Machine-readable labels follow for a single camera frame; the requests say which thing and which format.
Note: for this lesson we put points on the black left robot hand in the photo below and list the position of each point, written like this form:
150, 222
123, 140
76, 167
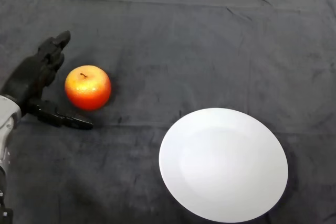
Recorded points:
30, 77

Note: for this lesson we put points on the red yellow apple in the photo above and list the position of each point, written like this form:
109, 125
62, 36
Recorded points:
88, 91

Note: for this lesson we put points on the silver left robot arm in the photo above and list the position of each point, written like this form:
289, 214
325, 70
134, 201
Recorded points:
5, 134

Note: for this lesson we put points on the white round plate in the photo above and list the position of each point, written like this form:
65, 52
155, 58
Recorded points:
223, 166

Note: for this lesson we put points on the black cloth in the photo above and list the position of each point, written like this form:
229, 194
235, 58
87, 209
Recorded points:
183, 51

